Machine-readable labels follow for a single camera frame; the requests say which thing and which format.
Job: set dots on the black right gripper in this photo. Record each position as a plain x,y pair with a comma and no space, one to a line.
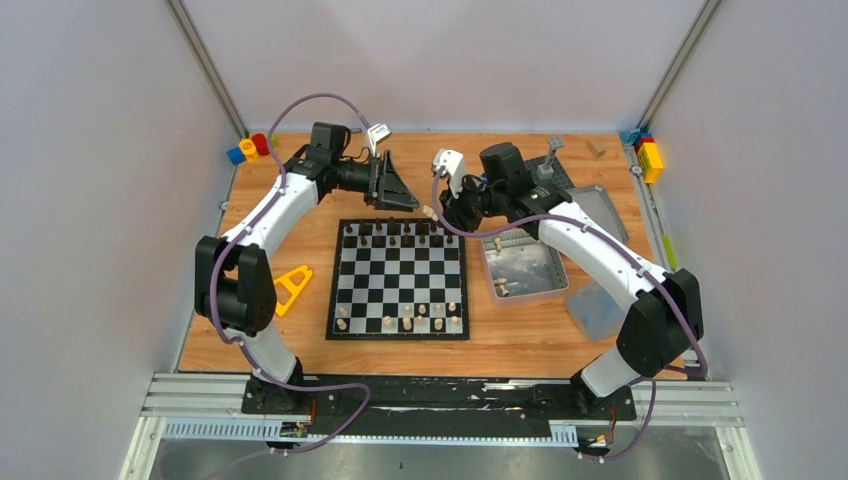
454,211

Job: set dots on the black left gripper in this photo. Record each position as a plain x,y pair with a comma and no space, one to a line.
381,179

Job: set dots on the metal tin box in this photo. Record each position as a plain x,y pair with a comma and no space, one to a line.
521,269

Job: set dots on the black white chessboard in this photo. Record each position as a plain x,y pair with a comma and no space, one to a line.
382,264

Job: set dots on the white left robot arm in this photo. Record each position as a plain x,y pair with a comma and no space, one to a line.
234,288

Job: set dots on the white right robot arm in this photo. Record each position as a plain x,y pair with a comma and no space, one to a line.
663,312

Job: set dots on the yellow triangular plastic stand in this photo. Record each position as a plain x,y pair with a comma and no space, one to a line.
290,287

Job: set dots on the small wooden block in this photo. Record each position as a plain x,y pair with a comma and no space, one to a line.
596,147

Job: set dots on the coloured toy cylinders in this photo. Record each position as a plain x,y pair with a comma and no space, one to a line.
251,149

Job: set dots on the blue plastic bag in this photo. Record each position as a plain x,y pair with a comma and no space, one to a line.
595,312

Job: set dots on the coloured toy brick stack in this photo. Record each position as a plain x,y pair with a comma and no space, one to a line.
647,152

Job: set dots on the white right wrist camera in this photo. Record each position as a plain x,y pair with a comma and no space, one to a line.
450,164

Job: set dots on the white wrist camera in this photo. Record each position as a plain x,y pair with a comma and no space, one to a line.
375,135
450,164

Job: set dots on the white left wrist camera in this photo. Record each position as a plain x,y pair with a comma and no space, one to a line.
375,135

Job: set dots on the grey brick baseplate with post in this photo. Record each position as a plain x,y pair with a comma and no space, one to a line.
548,167

